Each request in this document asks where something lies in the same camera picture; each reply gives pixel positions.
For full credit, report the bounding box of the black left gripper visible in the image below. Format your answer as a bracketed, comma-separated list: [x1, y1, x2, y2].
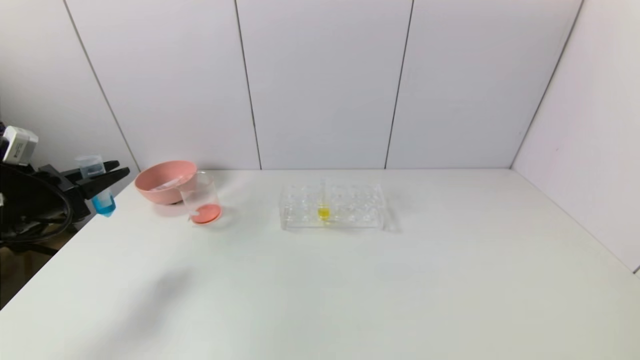
[0, 160, 130, 241]

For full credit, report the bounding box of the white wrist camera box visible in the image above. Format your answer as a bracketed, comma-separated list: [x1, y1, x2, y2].
[0, 126, 40, 167]

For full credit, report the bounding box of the clear plastic test tube rack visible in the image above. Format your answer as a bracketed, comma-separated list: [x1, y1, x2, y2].
[279, 182, 387, 231]

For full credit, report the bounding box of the test tube with yellow pigment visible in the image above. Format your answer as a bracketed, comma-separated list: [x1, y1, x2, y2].
[317, 177, 332, 224]

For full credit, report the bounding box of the test tube with blue pigment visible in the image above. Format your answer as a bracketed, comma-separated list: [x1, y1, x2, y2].
[75, 155, 117, 219]

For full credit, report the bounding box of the pink plastic bowl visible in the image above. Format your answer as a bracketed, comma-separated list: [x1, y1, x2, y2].
[134, 160, 199, 206]

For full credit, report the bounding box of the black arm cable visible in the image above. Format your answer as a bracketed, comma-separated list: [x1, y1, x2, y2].
[0, 165, 77, 246]

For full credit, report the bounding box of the clear glass beaker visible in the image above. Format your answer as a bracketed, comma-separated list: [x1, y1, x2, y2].
[179, 171, 222, 225]

